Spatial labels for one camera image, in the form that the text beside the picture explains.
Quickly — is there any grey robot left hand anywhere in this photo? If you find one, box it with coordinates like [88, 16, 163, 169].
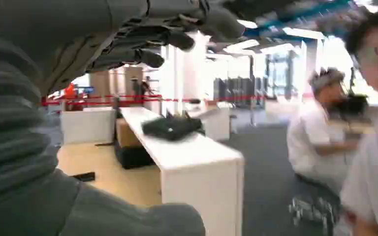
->
[0, 0, 246, 236]

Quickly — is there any orange machine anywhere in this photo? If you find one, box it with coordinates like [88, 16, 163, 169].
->
[63, 83, 79, 99]

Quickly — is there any wooden partition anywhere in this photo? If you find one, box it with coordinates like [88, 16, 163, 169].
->
[89, 66, 144, 99]

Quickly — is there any low white cabinet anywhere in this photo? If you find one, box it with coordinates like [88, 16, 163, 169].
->
[60, 108, 117, 145]

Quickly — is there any red barrier tape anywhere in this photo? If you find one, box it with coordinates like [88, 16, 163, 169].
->
[41, 94, 265, 108]

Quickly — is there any ribbed grey left arm sleeve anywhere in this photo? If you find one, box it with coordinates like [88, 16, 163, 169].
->
[0, 32, 61, 209]

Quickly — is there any brown cardboard box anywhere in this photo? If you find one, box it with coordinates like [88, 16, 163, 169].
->
[115, 118, 143, 148]

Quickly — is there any white column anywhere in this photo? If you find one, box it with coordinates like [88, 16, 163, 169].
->
[160, 31, 210, 115]

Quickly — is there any black box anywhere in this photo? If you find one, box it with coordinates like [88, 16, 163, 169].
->
[114, 143, 156, 170]

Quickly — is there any black bag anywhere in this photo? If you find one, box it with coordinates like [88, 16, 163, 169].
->
[141, 112, 206, 142]

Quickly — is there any flat black plate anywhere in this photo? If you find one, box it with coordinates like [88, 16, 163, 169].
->
[71, 172, 96, 182]

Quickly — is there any long ceiling light panel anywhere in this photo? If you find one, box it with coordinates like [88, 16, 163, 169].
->
[260, 43, 295, 55]
[283, 27, 326, 40]
[222, 39, 260, 54]

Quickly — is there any small white desk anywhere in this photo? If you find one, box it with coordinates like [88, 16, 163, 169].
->
[189, 103, 232, 142]

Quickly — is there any dark locker row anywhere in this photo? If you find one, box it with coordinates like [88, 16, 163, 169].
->
[213, 77, 269, 108]

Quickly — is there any long white desk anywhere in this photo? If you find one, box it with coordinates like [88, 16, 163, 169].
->
[120, 107, 245, 236]

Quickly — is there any blue ceiling beam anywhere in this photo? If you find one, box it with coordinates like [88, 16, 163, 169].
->
[244, 0, 351, 37]

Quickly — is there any person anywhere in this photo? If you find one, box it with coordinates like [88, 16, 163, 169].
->
[340, 2, 378, 236]
[286, 67, 361, 226]

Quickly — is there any black device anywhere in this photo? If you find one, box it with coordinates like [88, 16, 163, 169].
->
[328, 93, 370, 122]

